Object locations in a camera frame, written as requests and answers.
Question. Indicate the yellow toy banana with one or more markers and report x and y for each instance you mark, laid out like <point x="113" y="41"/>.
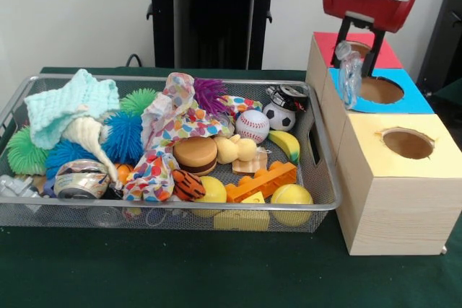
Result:
<point x="288" y="144"/>

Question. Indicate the yellow ball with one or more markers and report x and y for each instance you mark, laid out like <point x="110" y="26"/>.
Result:
<point x="291" y="200"/>

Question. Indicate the polka dot cloth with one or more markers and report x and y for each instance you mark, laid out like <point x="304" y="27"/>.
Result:
<point x="180" y="120"/>
<point x="151" y="178"/>

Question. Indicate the small soccer ball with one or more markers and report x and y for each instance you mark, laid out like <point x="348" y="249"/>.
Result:
<point x="279" y="117"/>

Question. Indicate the orange block toy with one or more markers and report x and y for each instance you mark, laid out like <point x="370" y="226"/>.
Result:
<point x="263" y="180"/>

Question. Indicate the black upright stand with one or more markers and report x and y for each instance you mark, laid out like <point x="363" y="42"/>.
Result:
<point x="444" y="34"/>

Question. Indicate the mint green muslin cloth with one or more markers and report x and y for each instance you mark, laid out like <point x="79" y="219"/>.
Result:
<point x="65" y="106"/>

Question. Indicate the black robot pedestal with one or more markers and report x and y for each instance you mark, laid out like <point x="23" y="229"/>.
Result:
<point x="213" y="26"/>

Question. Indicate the wooden three-hole box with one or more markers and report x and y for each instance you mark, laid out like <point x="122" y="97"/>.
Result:
<point x="397" y="207"/>

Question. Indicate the dark green table cloth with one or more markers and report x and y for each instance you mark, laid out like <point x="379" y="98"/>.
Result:
<point x="180" y="272"/>
<point x="451" y="92"/>

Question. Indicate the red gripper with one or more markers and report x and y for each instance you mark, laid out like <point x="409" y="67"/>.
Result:
<point x="368" y="5"/>

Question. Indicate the crushed clear plastic bottle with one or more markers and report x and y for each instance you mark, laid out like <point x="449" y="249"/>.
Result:
<point x="350" y="73"/>

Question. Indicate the blue spiky ball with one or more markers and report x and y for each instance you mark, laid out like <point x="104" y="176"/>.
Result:
<point x="122" y="135"/>

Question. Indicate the cream muslin cloth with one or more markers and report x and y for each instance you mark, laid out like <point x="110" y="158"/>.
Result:
<point x="90" y="135"/>

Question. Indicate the white baseball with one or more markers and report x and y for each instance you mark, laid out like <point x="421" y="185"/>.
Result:
<point x="252" y="126"/>

